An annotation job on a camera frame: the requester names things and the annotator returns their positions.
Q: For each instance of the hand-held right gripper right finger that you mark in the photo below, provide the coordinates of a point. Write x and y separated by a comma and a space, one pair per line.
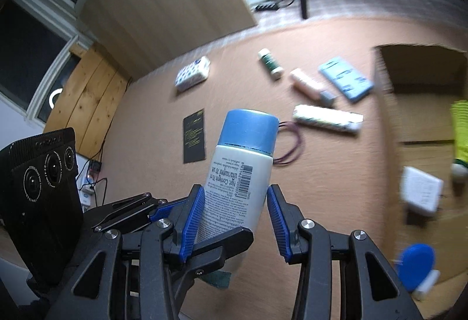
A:
278, 225

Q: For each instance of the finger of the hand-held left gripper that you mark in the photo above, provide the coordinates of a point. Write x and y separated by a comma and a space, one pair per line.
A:
128, 212
219, 248

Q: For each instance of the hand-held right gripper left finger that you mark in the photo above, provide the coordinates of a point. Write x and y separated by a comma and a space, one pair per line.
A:
192, 221

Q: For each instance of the white bottle with blue cap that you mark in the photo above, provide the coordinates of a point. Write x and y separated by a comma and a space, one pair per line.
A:
241, 166

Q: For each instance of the small black yellow notebook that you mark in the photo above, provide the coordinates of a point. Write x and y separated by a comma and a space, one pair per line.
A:
193, 135

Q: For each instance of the pink bottle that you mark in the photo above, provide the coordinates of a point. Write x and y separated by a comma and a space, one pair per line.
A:
309, 85

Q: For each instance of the blue round case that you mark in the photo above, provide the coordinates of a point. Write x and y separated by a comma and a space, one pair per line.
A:
416, 265

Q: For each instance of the white charger plug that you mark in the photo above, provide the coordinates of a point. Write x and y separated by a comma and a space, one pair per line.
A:
420, 192

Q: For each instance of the dotted tissue pack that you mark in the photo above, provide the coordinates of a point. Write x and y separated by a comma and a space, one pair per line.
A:
193, 73

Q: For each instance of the small white cap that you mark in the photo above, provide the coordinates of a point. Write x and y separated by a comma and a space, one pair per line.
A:
427, 283

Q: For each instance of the green and white glue stick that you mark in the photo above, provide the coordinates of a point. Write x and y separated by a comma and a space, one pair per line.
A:
270, 64

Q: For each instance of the cardboard box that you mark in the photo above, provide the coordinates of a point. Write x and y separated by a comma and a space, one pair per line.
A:
420, 115

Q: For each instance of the yellow shuttlecock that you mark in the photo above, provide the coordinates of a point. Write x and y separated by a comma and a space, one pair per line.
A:
460, 133

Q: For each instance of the white power strip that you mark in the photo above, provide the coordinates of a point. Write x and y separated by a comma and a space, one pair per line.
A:
87, 195

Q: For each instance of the white patterned tube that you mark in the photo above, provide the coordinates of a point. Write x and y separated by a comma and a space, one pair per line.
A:
325, 117

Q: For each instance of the pine wood panel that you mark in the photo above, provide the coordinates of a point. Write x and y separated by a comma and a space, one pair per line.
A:
84, 96

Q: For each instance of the teal phone stand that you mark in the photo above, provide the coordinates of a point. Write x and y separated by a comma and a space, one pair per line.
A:
345, 78

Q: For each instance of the black power strip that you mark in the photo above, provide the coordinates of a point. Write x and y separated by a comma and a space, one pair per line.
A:
266, 6

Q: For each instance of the white window frame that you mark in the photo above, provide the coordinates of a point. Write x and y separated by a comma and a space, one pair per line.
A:
47, 1

